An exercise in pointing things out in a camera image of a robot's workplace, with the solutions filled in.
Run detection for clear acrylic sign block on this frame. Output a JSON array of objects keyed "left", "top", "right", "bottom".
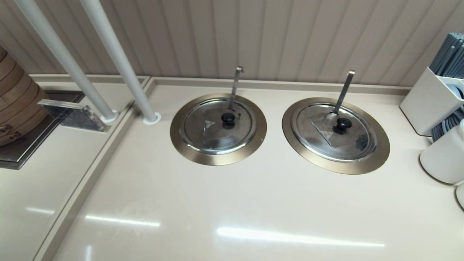
[{"left": 37, "top": 99, "right": 109, "bottom": 132}]

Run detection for steel pot lid black knob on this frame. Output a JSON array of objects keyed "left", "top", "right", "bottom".
[
  {"left": 291, "top": 103, "right": 377, "bottom": 162},
  {"left": 180, "top": 98, "right": 257, "bottom": 156}
]

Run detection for steel ladle hooked handle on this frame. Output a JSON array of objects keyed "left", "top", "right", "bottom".
[{"left": 228, "top": 66, "right": 244, "bottom": 111}]

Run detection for dark recessed steamer tray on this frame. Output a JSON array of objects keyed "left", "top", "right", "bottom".
[{"left": 0, "top": 91, "right": 86, "bottom": 170}]

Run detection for white round canister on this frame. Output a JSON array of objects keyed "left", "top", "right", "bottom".
[{"left": 420, "top": 120, "right": 464, "bottom": 185}]

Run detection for white cutlery holder box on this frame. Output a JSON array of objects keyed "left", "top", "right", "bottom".
[{"left": 399, "top": 66, "right": 464, "bottom": 137}]

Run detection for stacked bamboo steamer baskets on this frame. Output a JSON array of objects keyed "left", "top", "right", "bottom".
[{"left": 0, "top": 45, "right": 49, "bottom": 147}]

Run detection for thin white support pole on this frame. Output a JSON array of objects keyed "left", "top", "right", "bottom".
[{"left": 14, "top": 0, "right": 119, "bottom": 123}]

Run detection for thick white support pole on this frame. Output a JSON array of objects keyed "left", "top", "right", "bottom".
[{"left": 80, "top": 0, "right": 162, "bottom": 126}]

